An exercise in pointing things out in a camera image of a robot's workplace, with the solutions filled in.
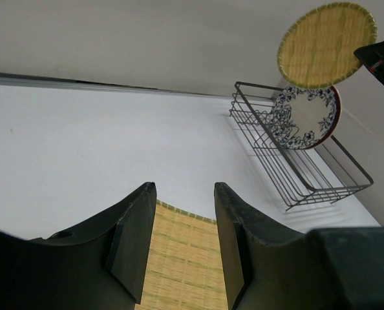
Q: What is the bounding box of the grey wire dish rack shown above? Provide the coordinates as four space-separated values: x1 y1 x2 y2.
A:
229 81 374 210

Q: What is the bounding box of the square bamboo mat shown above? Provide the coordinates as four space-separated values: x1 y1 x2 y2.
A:
135 201 228 309

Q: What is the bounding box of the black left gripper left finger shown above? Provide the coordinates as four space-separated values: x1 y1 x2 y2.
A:
27 182 156 309

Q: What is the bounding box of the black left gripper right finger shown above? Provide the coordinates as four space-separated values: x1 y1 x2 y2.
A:
214 182 312 309

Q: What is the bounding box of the red and teal floral plate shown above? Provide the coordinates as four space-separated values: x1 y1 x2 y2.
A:
303 86 342 149

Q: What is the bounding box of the round bamboo tray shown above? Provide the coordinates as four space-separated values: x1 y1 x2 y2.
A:
277 2 378 88

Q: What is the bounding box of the blue and white floral plate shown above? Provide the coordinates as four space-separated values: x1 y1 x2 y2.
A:
268 83 338 150

